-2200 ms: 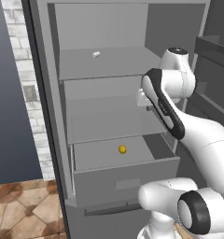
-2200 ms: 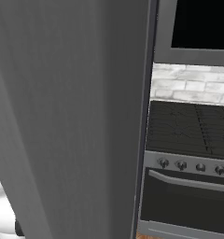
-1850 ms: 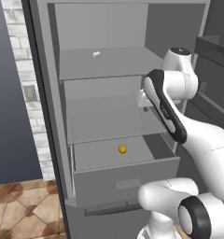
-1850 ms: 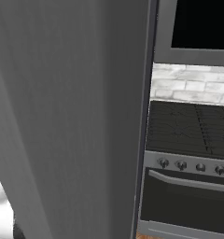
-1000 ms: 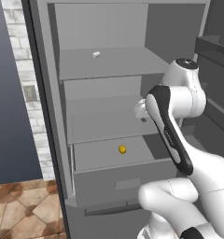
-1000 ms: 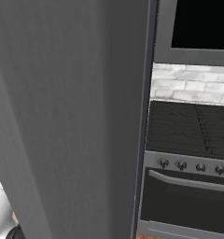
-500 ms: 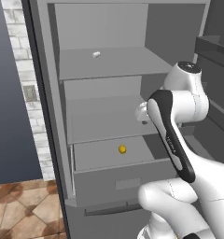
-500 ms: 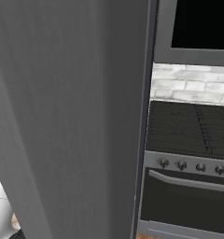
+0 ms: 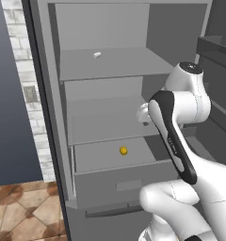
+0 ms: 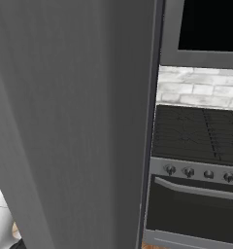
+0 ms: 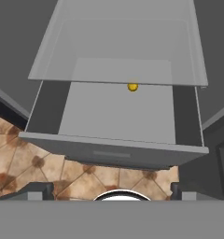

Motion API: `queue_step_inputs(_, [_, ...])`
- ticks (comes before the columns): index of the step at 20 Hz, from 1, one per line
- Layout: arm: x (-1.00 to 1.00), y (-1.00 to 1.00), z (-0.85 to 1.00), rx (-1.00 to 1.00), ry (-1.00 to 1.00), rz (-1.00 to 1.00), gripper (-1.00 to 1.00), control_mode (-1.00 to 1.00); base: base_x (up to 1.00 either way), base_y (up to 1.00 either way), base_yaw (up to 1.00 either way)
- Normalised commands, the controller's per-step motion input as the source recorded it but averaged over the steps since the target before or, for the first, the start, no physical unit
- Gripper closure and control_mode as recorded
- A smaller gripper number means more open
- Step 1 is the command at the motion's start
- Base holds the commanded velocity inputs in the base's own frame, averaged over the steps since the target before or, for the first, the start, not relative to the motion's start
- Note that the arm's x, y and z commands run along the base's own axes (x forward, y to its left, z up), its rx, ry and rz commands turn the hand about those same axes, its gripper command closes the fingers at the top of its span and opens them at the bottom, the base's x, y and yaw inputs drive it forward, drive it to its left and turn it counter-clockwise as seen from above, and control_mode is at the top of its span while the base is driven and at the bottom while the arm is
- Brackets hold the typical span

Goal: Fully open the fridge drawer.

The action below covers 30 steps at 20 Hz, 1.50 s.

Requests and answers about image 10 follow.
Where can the grey fridge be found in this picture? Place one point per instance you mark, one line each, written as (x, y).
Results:
(83, 123)

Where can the grey stove knob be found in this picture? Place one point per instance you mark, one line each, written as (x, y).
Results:
(169, 169)
(188, 171)
(228, 177)
(208, 174)

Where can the grey stove with black hob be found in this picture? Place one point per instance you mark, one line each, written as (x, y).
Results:
(186, 136)

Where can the grey microwave oven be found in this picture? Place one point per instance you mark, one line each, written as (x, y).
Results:
(169, 39)

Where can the black oven door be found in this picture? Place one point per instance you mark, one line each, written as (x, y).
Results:
(193, 217)

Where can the small tan and black object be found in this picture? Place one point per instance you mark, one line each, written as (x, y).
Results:
(16, 235)

